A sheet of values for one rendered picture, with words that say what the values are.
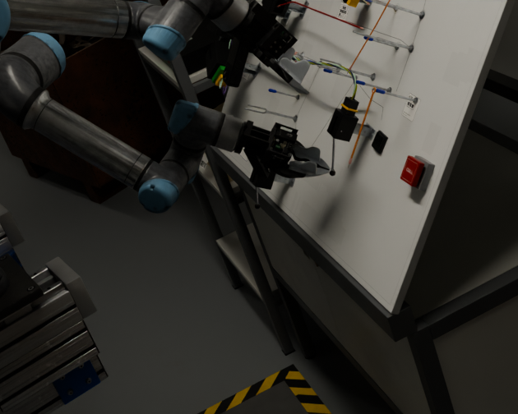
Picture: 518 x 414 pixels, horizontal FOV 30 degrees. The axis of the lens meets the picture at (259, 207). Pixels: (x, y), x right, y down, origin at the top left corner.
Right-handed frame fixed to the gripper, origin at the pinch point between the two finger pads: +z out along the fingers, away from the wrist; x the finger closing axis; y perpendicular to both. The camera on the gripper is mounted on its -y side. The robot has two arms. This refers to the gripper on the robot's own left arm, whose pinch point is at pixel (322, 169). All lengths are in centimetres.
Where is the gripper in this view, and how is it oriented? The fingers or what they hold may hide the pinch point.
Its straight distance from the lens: 215.3
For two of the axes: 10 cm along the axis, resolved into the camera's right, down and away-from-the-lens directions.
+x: 2.5, -8.8, 4.1
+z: 9.4, 3.2, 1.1
